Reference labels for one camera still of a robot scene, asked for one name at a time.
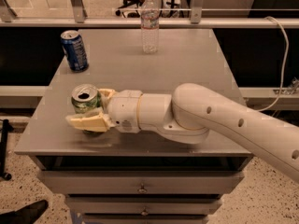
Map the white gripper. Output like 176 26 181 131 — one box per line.
65 89 142 133

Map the green soda can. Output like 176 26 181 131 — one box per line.
71 83 104 134

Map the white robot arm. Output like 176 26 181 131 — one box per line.
66 83 299 182

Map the blue soda can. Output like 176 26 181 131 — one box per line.
61 30 89 72

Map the grey drawer cabinet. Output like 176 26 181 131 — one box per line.
16 29 251 224

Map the top drawer knob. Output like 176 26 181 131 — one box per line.
137 184 148 194

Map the drawer knob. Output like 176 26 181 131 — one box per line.
140 207 149 217
137 184 148 194

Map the black stand with wheel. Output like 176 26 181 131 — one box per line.
0 119 13 181

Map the clear plastic water bottle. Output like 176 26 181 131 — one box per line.
141 0 160 54

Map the black office chair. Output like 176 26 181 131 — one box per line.
115 0 144 18

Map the metal railing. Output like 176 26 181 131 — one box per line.
0 0 299 28

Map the white cable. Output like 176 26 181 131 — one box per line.
257 15 290 113

